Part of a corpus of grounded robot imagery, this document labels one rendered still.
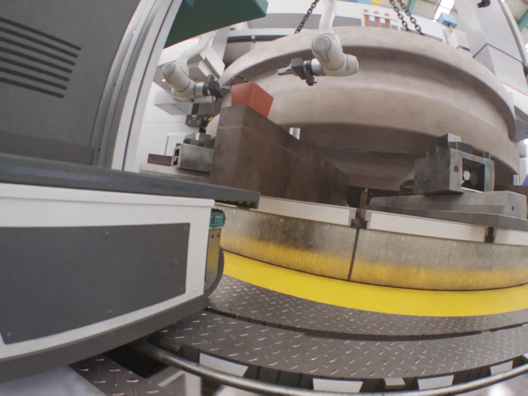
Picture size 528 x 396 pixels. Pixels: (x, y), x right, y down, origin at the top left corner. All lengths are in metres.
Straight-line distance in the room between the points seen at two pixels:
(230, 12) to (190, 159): 1.56
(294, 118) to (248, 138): 0.77
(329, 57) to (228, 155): 0.56
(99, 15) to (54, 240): 0.33
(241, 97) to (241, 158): 0.30
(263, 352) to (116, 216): 0.37
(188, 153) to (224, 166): 1.17
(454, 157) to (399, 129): 0.48
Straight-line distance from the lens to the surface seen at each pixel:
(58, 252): 0.31
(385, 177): 6.05
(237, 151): 0.96
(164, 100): 5.09
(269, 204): 1.06
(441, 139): 1.65
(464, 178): 1.37
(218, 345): 0.51
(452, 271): 1.18
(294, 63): 1.15
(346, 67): 1.08
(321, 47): 0.93
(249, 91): 1.08
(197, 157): 2.16
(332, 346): 0.57
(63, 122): 0.38
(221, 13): 0.81
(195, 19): 0.86
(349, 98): 1.69
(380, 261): 1.03
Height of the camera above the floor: 0.31
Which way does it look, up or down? 1 degrees down
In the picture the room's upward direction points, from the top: 8 degrees clockwise
